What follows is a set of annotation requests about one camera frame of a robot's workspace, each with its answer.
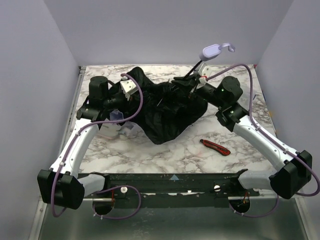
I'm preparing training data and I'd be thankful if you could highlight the pink zippered umbrella case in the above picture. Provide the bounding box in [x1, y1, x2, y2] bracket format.
[97, 122, 136, 140]

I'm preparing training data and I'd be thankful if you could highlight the lavender umbrella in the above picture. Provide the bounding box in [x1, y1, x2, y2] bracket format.
[107, 42, 236, 145]

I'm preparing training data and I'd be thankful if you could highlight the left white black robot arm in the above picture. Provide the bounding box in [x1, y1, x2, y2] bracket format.
[37, 73, 143, 210]

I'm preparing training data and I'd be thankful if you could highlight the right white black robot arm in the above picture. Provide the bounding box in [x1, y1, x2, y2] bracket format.
[172, 74, 312, 199]

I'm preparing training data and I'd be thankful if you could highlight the red black utility knife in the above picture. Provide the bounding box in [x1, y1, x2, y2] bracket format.
[199, 139, 231, 156]

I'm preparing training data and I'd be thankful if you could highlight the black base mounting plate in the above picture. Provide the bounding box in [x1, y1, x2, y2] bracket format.
[89, 172, 259, 209]

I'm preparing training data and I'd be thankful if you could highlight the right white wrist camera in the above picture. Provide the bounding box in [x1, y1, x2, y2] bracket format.
[194, 62, 210, 89]

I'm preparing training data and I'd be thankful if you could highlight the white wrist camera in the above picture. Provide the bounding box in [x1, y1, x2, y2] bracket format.
[194, 62, 210, 89]
[120, 76, 138, 101]

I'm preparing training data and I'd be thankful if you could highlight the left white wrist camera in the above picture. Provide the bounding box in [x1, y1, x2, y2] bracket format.
[120, 76, 138, 101]

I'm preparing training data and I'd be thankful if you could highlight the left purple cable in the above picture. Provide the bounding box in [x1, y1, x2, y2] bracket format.
[50, 72, 145, 221]

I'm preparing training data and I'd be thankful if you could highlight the purple cable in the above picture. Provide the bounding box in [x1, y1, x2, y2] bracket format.
[204, 63, 320, 218]
[50, 72, 145, 221]

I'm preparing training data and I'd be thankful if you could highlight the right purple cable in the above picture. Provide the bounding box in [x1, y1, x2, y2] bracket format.
[204, 63, 320, 218]

